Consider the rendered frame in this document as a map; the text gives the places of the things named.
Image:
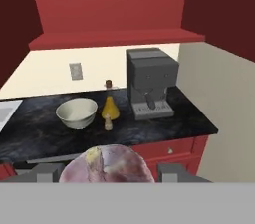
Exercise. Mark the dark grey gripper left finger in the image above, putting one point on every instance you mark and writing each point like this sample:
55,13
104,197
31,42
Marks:
46,172

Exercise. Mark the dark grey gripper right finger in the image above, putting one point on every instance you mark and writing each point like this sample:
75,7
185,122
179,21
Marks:
171,172

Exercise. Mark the purple white garlic bulb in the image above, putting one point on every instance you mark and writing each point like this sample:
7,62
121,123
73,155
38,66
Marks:
108,165

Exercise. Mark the white mixing bowl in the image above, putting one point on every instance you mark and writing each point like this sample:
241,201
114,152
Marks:
77,112

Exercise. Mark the small cream shaker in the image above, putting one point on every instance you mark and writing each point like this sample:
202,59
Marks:
108,123

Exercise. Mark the beige fridge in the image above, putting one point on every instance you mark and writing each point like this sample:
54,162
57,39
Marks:
222,112

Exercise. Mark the yellow bottle with dark cork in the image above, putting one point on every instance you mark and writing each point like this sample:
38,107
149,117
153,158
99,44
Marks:
110,108

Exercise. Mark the silver drawer knob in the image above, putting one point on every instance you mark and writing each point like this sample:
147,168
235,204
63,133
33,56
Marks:
170,150

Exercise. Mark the red cupboard door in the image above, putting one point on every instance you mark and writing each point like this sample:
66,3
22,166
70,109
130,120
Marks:
192,166

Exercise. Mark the red drawer front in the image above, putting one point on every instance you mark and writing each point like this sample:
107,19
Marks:
159,150

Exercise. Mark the white sink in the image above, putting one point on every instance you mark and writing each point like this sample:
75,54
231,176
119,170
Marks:
7,113

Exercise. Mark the grey coffee machine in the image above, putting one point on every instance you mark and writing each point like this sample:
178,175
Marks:
151,80

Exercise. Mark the grey wall socket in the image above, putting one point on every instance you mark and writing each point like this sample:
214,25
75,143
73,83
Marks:
76,71

